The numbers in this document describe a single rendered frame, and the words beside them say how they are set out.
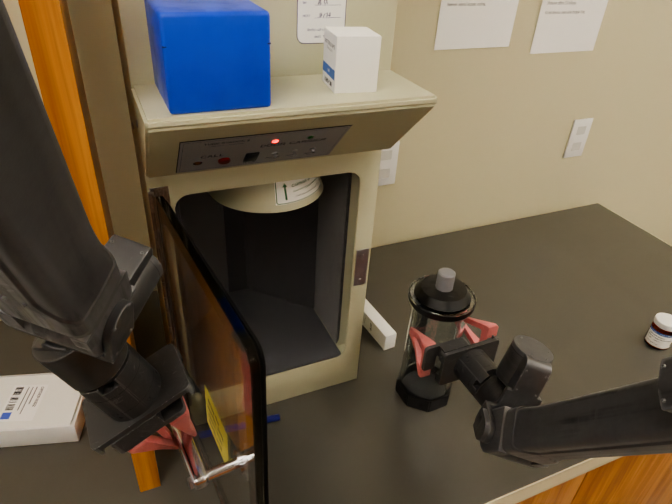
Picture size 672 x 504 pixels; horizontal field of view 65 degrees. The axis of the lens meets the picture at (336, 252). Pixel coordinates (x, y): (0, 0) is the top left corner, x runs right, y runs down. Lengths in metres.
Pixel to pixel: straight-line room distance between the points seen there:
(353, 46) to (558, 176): 1.21
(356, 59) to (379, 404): 0.62
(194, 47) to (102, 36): 0.55
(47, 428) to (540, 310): 1.00
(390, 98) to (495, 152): 0.93
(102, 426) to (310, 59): 0.46
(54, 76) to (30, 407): 0.62
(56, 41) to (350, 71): 0.28
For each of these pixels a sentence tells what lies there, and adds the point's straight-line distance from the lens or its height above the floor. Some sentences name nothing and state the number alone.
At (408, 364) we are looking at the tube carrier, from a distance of 0.95.
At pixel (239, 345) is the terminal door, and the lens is 0.45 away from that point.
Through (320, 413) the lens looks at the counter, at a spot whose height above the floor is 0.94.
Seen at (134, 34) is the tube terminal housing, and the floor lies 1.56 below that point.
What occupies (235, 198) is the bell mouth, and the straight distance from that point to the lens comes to 0.77.
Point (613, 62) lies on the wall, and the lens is 1.70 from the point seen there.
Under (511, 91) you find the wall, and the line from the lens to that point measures 1.47.
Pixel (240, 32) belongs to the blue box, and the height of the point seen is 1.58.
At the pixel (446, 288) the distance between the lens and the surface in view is 0.86.
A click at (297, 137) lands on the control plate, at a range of 0.61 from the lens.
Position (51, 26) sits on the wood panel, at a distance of 0.53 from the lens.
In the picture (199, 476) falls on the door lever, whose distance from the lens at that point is 0.58.
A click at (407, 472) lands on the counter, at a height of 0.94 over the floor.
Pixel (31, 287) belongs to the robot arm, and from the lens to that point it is 0.32.
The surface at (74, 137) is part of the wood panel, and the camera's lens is 0.56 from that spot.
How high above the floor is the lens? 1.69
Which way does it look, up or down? 33 degrees down
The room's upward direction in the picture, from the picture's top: 4 degrees clockwise
